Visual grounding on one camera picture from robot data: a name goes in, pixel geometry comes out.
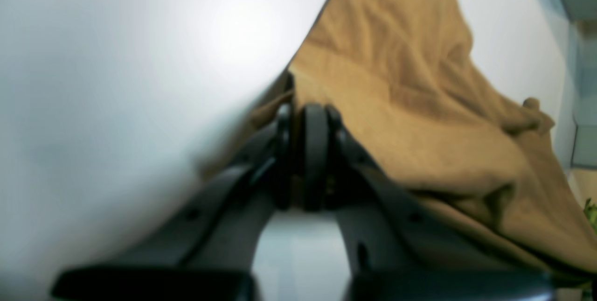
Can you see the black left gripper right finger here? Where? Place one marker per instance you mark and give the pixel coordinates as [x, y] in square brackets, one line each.
[397, 249]

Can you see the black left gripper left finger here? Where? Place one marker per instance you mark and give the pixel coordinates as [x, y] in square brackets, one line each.
[206, 250]

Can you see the brown t-shirt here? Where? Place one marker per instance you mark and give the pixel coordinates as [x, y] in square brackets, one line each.
[401, 74]

